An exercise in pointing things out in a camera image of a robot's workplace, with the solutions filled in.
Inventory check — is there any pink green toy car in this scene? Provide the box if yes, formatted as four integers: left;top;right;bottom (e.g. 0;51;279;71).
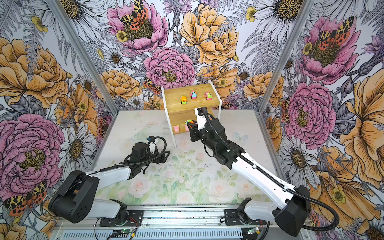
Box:
205;92;213;101

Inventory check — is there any pink blue toy car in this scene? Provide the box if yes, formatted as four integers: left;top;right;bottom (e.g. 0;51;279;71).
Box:
190;91;197;100

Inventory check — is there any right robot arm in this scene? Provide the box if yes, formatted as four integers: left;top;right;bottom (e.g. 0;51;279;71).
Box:
187;107;311;237

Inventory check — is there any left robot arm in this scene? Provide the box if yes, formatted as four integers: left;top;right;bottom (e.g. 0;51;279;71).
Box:
49;136;170;226

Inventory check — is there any wooden two-tier shelf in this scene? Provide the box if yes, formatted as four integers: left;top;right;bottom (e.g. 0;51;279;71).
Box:
162;80;222;148

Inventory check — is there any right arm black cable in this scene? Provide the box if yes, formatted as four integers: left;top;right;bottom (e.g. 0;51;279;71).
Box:
201;107;340;232

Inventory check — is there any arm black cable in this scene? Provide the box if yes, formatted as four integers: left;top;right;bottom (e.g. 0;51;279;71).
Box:
89;136;168;175
201;107;340;232

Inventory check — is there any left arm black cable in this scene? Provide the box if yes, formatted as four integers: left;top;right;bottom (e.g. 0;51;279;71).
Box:
89;136;168;175

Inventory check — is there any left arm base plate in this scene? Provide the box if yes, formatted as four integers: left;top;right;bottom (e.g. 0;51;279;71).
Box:
99;210;144;227

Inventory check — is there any aluminium frame rail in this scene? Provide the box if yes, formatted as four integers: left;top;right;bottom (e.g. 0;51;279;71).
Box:
55;202;275;231

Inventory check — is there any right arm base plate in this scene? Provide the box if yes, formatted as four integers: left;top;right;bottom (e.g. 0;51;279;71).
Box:
220;209;267;226

